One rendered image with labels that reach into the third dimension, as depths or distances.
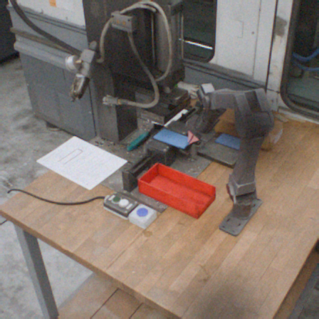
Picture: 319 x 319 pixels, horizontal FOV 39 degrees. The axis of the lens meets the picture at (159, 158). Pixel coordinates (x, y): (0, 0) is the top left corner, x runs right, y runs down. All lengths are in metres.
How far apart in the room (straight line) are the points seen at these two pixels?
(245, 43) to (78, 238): 1.19
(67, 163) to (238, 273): 0.81
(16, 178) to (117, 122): 1.58
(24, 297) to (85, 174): 1.01
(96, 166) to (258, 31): 0.93
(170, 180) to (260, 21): 0.84
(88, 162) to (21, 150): 1.79
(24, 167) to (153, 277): 2.14
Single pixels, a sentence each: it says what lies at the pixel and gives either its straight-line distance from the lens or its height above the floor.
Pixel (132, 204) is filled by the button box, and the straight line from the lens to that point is 1.55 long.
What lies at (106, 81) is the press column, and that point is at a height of 1.18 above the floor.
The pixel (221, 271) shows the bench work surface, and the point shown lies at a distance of 1.39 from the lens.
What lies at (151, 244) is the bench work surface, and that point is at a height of 0.90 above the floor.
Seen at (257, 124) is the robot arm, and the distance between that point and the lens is 1.28.
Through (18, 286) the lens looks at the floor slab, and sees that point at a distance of 2.62.
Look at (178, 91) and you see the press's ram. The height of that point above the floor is 1.18.
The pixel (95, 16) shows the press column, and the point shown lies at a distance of 1.66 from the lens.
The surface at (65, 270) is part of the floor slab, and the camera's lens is 2.61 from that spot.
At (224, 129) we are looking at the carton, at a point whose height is 0.93.
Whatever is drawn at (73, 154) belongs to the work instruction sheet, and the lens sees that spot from 1.86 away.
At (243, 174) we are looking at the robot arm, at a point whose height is 1.09.
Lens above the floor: 1.99
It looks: 38 degrees down
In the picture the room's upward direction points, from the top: 2 degrees counter-clockwise
